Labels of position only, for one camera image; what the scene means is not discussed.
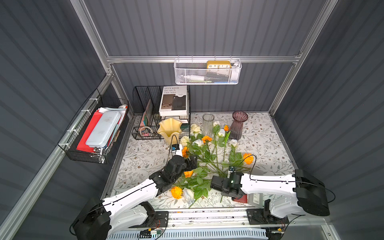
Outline pale blue rose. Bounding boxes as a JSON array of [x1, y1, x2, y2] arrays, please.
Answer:
[[212, 125, 231, 177], [182, 188, 195, 205], [193, 139, 204, 147]]

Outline orange marigold flower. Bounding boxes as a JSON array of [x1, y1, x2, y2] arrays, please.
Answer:
[[202, 136, 212, 144]]

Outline cream white rose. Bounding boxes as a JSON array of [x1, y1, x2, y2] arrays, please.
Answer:
[[190, 124, 201, 136]]

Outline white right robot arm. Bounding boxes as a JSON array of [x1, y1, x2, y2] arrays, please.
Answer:
[[211, 169, 330, 219]]

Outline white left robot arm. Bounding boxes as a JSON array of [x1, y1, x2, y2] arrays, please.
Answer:
[[70, 155, 198, 240]]

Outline orange rose front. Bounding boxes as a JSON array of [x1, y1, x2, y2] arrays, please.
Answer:
[[171, 187, 183, 199]]

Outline orange rose centre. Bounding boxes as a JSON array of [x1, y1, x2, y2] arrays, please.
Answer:
[[184, 170, 194, 178]]

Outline pale blue rose front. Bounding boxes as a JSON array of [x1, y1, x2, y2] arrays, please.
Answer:
[[182, 188, 195, 205]]

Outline orange marigold near vase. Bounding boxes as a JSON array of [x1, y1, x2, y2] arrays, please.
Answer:
[[182, 146, 190, 159]]

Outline cream rose near vase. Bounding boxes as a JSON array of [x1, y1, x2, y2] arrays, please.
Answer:
[[180, 136, 190, 148]]

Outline white rose bud right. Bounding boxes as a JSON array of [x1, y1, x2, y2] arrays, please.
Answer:
[[228, 139, 239, 148]]

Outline cream yellow ruffled vase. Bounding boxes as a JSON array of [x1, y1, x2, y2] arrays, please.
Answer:
[[157, 118, 182, 145]]

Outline colourful paper sheets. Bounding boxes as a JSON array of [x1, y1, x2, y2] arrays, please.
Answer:
[[139, 99, 153, 130]]

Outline clear glass vase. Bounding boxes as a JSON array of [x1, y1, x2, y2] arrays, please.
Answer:
[[202, 113, 215, 137]]

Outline purple glass vase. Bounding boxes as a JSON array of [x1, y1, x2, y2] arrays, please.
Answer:
[[229, 111, 248, 140]]

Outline white plastic case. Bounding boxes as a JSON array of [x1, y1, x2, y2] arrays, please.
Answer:
[[86, 111, 121, 148]]

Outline red folder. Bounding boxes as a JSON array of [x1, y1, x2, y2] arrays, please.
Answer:
[[76, 109, 103, 153]]

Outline black wire desk organizer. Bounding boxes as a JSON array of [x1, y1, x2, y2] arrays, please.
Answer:
[[131, 85, 192, 140]]

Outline black wire wall basket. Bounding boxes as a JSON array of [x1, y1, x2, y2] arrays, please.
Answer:
[[58, 90, 129, 164]]

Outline white mesh wall basket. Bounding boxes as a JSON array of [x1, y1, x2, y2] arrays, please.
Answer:
[[174, 58, 243, 85]]

